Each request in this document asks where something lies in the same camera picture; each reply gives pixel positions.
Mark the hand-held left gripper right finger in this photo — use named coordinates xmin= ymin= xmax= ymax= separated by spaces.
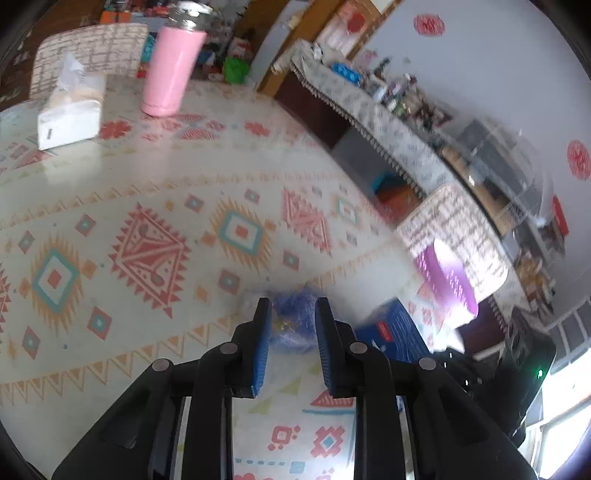
xmin=315 ymin=298 xmax=539 ymax=480

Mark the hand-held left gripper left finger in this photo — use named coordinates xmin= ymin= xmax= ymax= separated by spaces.
xmin=51 ymin=298 xmax=273 ymax=480

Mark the blue plastic wrapper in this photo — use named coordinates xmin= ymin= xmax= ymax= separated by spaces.
xmin=270 ymin=286 xmax=324 ymax=354

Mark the blue box with red label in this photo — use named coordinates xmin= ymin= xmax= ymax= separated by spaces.
xmin=355 ymin=299 xmax=435 ymax=365

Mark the purple trash bag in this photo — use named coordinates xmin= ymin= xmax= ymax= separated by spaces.
xmin=413 ymin=240 xmax=478 ymax=328

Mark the patterned fabric chair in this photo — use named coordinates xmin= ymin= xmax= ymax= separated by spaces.
xmin=28 ymin=23 xmax=149 ymax=100
xmin=397 ymin=182 xmax=509 ymax=305

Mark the clear display cover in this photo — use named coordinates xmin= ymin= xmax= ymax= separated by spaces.
xmin=443 ymin=117 xmax=555 ymax=222

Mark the sideboard with patterned runner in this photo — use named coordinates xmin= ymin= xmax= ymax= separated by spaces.
xmin=272 ymin=39 xmax=555 ymax=259

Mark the green plastic bag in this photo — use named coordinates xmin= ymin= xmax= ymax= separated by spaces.
xmin=223 ymin=56 xmax=251 ymax=84

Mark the pink thermos bottle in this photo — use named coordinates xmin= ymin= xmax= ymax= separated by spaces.
xmin=141 ymin=0 xmax=213 ymax=117

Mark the white tissue pack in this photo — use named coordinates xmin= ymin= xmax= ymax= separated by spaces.
xmin=37 ymin=52 xmax=107 ymax=151

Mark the cluttered side table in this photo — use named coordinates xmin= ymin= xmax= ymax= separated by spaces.
xmin=99 ymin=0 xmax=181 ymax=24

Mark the round red wall decoration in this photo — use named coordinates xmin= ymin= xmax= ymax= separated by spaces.
xmin=413 ymin=13 xmax=446 ymax=35
xmin=567 ymin=140 xmax=591 ymax=178

